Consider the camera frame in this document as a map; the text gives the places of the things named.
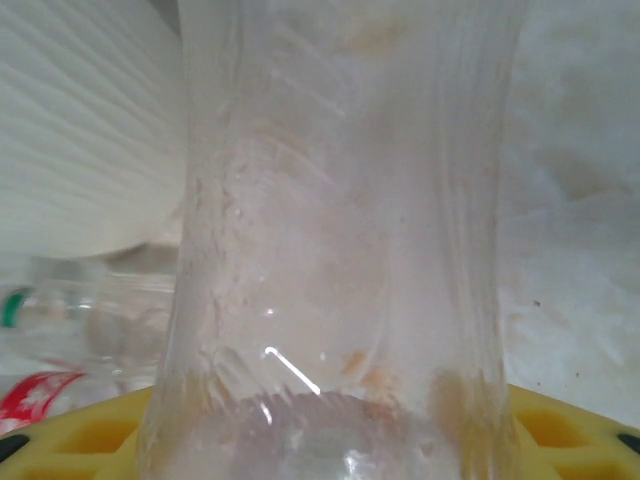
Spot square clear bottle green band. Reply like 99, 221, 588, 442
0, 257, 176, 389

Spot clear cola bottle red label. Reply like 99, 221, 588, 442
137, 0, 524, 480

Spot cream plastic waste bin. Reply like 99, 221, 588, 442
0, 0, 189, 261

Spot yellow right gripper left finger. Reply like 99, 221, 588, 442
0, 387, 154, 480

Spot clear bottle small red label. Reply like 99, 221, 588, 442
0, 368, 89, 441

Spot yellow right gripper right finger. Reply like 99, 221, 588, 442
506, 384, 640, 480

